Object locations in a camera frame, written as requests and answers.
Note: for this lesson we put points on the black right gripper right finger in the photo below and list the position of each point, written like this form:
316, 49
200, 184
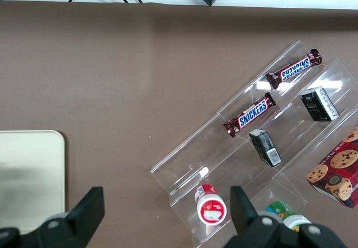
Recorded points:
243, 217

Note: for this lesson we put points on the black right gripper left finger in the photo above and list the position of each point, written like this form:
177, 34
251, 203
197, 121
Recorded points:
81, 220

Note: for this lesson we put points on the beige plastic tray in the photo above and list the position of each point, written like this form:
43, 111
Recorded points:
30, 172

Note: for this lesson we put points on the red white lidded cup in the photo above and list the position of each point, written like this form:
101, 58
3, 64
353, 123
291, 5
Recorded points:
211, 207

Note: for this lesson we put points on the green white lidded cup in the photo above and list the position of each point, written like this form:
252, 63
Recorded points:
291, 217

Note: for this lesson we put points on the clear acrylic tiered display stand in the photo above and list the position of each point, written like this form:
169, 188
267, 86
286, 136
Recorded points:
223, 161

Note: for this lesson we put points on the small black carton box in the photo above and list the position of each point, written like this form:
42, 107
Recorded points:
265, 147
319, 105

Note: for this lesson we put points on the Snickers chocolate bar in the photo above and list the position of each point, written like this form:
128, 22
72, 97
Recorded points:
251, 115
295, 69

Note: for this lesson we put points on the red chocolate chip cookie box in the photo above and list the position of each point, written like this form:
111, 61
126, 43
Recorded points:
339, 169

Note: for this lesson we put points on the brown table mat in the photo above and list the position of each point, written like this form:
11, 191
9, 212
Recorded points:
112, 77

